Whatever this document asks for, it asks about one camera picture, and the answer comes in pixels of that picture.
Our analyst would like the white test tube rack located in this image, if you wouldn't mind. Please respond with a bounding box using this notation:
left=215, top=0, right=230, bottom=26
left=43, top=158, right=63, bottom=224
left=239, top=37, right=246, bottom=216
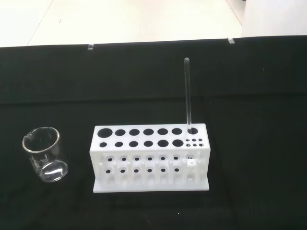
left=92, top=123, right=211, bottom=194

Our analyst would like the black bench cloth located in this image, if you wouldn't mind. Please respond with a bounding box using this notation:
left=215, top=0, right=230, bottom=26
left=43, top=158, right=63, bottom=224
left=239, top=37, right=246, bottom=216
left=0, top=35, right=307, bottom=230

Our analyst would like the clear glass beaker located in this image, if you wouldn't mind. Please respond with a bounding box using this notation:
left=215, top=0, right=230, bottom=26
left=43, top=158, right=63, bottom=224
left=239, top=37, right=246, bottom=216
left=22, top=126, right=69, bottom=184

